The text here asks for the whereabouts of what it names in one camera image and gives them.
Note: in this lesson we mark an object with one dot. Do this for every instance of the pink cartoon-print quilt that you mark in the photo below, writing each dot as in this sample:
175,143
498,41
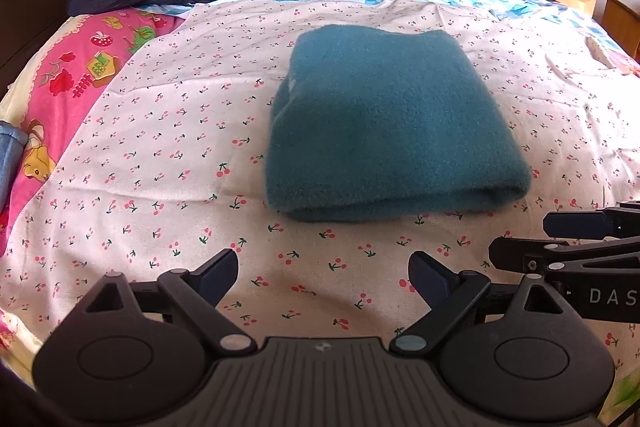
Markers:
60,82

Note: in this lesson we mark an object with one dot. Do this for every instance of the small wooden cabinet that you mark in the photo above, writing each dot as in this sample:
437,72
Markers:
622,27

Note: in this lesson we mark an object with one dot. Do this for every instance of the white cherry-print bed sheet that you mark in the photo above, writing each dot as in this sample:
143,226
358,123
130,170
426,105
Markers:
175,132

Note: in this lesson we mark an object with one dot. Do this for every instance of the blue denim cloth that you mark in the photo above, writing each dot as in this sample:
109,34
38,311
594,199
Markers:
10,162

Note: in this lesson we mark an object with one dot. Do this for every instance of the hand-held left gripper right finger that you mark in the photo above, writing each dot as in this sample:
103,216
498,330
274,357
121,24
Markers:
430,277

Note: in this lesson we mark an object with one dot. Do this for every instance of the teal knitted sweater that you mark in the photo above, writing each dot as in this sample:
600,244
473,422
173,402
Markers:
390,122

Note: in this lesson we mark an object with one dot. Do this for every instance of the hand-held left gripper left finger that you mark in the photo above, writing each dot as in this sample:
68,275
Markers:
222,272

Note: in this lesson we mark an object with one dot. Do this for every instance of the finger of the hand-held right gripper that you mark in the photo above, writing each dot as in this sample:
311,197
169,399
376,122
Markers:
520,254
575,224

